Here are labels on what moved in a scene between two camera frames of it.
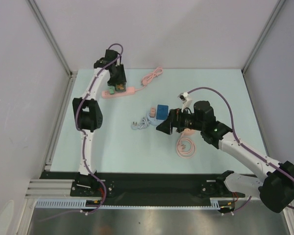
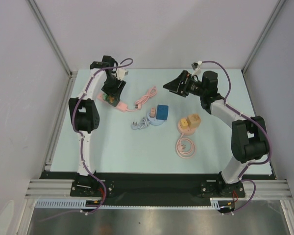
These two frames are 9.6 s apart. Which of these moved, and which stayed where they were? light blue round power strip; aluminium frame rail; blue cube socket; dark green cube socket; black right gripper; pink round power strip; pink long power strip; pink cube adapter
Moved: dark green cube socket; pink long power strip; black right gripper
Stayed: pink round power strip; aluminium frame rail; blue cube socket; light blue round power strip; pink cube adapter
